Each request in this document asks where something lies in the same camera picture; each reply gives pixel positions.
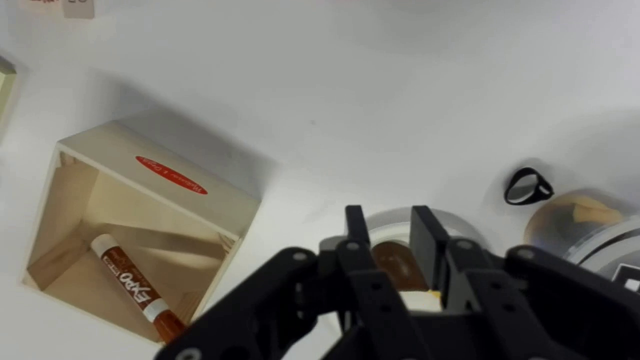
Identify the red marker pen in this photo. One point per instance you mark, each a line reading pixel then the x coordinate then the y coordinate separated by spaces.
pixel 136 288

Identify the yellow sticky note pad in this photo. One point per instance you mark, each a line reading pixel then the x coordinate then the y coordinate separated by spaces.
pixel 5 90

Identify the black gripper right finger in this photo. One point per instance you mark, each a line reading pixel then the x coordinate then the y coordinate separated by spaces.
pixel 532 306

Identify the brown toy chicken drumstick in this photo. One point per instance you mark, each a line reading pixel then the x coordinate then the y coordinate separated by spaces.
pixel 398 266

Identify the clear round container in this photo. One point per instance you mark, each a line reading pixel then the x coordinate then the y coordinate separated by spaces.
pixel 572 221

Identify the black binder clip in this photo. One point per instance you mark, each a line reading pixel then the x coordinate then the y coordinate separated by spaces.
pixel 517 191

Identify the wooden number die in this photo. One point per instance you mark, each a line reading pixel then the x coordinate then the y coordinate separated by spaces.
pixel 79 7

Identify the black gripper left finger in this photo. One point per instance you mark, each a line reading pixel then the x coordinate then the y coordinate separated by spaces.
pixel 301 301

